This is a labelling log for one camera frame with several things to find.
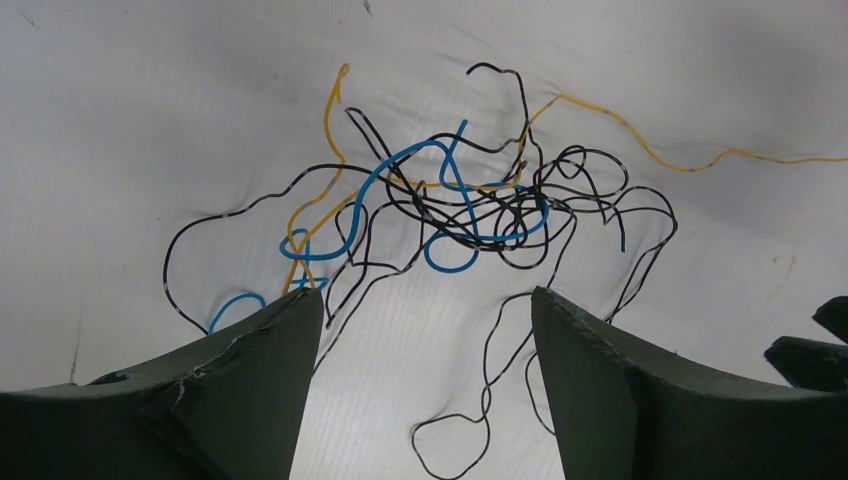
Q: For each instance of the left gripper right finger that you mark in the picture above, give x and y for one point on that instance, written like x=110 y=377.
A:
x=625 y=408

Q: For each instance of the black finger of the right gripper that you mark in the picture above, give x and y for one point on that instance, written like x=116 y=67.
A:
x=812 y=364

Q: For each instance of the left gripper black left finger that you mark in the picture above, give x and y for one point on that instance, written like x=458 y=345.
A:
x=227 y=406

